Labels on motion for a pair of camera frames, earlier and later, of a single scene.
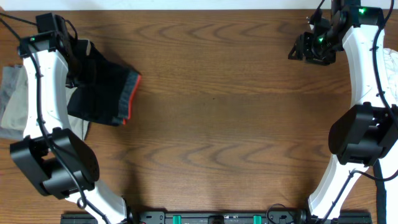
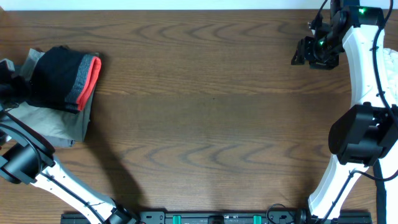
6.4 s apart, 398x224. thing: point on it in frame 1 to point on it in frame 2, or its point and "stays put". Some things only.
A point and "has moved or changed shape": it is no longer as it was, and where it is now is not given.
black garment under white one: [380, 194] stays put
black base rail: [217, 218] stays put
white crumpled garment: [390, 61] stays put
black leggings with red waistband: [105, 90] has moved or changed shape
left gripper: [73, 84] to [22, 93]
